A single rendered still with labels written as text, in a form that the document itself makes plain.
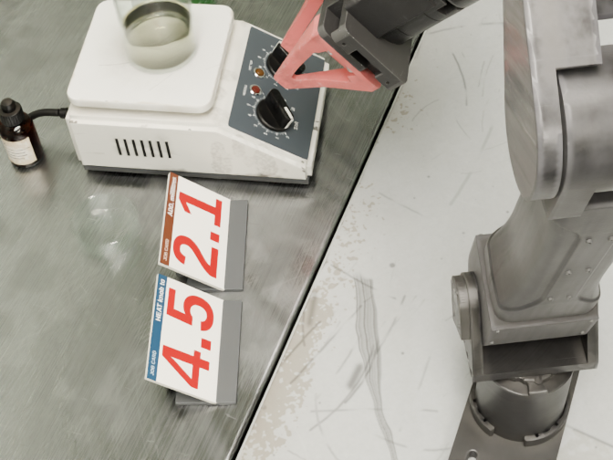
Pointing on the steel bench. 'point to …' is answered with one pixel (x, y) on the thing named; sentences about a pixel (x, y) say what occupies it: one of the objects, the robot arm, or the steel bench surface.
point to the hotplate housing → (188, 136)
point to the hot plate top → (209, 44)
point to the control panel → (246, 115)
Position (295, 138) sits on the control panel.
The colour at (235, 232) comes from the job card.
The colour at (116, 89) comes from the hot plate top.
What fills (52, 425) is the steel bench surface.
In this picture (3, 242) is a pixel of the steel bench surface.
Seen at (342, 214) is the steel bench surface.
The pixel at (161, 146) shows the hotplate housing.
